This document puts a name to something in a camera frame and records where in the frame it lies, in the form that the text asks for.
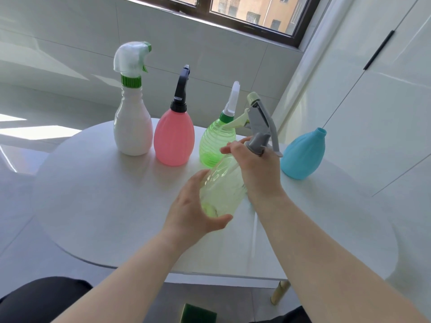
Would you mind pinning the green yellow sponge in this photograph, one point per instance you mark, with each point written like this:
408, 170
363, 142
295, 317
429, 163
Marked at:
197, 314

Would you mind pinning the gold table leg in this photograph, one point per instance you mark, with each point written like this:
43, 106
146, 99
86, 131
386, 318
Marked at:
280, 292

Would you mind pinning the person's right thumb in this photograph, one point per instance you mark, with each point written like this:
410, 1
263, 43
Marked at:
232, 151

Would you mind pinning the green ribbed spray bottle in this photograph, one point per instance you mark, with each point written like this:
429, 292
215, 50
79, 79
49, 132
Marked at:
212, 144

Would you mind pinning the clear pale green bottle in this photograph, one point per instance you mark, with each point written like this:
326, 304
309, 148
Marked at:
224, 188

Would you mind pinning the person's right hand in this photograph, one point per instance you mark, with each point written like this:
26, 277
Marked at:
261, 174

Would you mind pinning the person's black trousers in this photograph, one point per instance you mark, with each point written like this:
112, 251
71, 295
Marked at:
37, 302

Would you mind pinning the grey trigger sprayer head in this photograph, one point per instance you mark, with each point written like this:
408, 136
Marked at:
264, 127

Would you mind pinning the black framed window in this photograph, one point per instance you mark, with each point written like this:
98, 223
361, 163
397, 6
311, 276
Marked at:
256, 16

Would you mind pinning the person's left thumb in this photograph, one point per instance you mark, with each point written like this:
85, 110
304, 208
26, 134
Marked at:
219, 222

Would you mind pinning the white tall cabinet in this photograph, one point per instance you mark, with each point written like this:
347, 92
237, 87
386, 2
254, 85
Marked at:
377, 107

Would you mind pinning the pink spray bottle black trigger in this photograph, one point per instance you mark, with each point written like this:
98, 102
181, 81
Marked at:
173, 141

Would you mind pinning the blue ribbed open bottle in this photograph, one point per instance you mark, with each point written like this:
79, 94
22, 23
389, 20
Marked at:
301, 158

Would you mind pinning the person's left forearm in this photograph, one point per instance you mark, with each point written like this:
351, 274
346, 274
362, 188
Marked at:
134, 282

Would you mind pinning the person's right forearm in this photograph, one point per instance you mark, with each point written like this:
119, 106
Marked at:
323, 265

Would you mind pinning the white spray bottle green collar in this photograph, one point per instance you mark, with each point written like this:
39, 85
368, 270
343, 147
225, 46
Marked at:
133, 131

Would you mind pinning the person's left hand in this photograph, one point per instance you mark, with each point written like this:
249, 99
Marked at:
183, 215

